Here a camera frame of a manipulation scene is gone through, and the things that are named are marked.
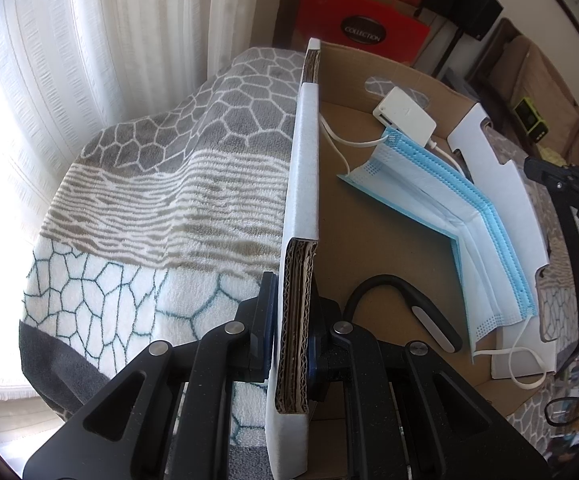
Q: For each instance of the right black speaker on stand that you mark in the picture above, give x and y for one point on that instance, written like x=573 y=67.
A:
x=473 y=18

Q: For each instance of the green alarm clock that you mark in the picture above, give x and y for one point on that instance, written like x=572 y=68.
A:
x=532 y=122

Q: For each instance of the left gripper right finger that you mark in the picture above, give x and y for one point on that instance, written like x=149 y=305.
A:
x=322 y=353

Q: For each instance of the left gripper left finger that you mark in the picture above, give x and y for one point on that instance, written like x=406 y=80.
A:
x=258 y=315

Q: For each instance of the cardboard tray box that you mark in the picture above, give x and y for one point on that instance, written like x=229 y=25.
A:
x=335 y=235

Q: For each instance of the brown padded headboard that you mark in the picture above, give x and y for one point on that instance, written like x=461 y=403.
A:
x=512 y=66

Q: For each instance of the red collection gift bag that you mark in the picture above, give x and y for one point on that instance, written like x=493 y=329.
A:
x=366 y=25

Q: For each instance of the blue surgical face masks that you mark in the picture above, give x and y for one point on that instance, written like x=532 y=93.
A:
x=413 y=181

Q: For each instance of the patterned grey white blanket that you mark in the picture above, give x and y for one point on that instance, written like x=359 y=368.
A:
x=160 y=227

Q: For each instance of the white USB hub with cable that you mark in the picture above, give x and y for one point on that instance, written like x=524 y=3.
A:
x=399 y=111

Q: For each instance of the white sheer curtain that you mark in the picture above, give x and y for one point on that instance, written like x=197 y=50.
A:
x=69 y=68

